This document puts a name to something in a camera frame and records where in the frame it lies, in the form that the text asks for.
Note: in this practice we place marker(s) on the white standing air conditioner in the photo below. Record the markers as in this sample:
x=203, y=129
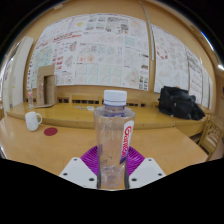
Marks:
x=18, y=73

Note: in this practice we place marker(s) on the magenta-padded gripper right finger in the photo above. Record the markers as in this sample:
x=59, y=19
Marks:
x=146, y=170

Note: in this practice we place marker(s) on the clear plastic water bottle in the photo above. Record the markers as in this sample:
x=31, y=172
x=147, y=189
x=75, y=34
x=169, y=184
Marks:
x=111, y=140

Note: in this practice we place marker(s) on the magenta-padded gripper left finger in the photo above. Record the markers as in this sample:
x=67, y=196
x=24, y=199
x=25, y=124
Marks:
x=80, y=170

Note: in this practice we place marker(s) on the white remote control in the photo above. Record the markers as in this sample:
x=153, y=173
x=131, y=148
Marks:
x=90, y=108

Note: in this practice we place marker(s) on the wooden chair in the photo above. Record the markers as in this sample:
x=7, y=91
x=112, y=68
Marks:
x=211, y=136

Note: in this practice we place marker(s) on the brown cardboard box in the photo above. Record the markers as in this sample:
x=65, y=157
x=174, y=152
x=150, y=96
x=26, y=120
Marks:
x=43, y=90

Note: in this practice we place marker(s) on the narrow wall poster sheet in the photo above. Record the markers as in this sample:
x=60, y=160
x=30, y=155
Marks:
x=176, y=66

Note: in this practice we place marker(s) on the black bag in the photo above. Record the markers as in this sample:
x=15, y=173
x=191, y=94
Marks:
x=178, y=103

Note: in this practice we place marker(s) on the large wall poster sheet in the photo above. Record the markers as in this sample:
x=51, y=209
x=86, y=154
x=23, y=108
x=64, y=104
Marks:
x=96, y=50

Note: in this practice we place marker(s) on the white ceramic mug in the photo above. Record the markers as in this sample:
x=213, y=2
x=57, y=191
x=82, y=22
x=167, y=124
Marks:
x=31, y=121

